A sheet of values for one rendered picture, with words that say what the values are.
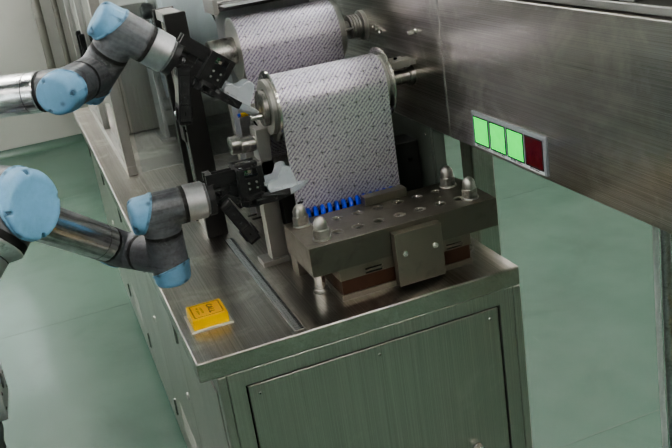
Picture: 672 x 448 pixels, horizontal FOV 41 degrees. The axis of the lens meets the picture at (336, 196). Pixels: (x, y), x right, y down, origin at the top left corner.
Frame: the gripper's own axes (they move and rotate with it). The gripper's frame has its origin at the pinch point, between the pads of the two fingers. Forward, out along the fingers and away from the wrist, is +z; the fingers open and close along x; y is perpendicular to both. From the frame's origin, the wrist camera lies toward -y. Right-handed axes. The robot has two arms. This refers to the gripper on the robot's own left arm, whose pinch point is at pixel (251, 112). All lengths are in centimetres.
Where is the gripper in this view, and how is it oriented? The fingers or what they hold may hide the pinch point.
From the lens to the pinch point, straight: 181.3
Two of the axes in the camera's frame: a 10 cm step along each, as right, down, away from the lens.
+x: -3.5, -2.6, 9.0
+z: 8.0, 4.1, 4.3
